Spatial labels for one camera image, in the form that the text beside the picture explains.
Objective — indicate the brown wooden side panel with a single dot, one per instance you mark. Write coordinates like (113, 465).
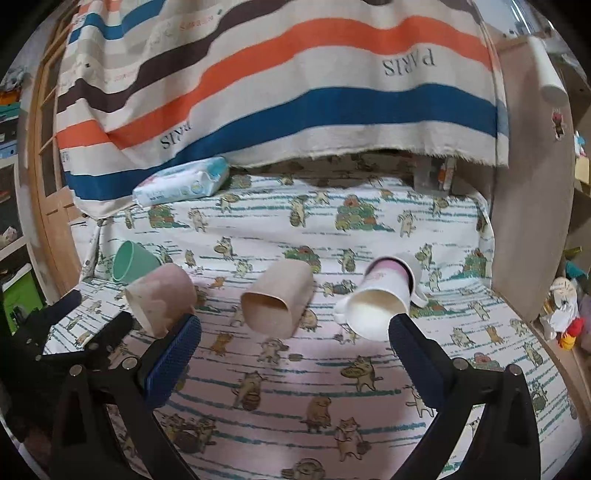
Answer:
(532, 199)

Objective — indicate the red yellow toy figure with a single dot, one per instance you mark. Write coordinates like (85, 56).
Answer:
(567, 339)

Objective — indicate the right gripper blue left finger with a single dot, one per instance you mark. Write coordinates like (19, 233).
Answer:
(86, 446)

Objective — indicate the baby wipes pack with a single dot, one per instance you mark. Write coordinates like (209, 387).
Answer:
(189, 181)

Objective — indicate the pink speckled cup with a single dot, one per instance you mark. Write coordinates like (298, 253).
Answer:
(160, 298)

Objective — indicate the beige plastic cup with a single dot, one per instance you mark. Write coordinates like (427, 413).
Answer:
(274, 304)

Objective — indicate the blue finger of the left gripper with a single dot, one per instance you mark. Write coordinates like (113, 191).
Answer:
(34, 330)
(96, 351)

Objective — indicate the white pink mug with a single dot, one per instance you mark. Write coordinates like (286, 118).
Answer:
(390, 286)

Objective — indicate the wooden door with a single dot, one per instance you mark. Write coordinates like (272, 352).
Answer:
(52, 200)

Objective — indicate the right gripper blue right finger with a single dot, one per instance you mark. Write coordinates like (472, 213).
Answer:
(506, 443)

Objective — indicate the striped Paris cloth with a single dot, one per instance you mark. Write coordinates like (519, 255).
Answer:
(147, 85)

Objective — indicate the green plastic cup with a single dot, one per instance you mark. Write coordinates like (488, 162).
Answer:
(131, 262)

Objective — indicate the white cone lamp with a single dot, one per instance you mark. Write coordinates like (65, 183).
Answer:
(550, 85)

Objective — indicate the cartoon sticker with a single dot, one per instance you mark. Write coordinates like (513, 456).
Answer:
(558, 124)

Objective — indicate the cat print bed sheet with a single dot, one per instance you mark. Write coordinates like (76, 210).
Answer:
(325, 403)

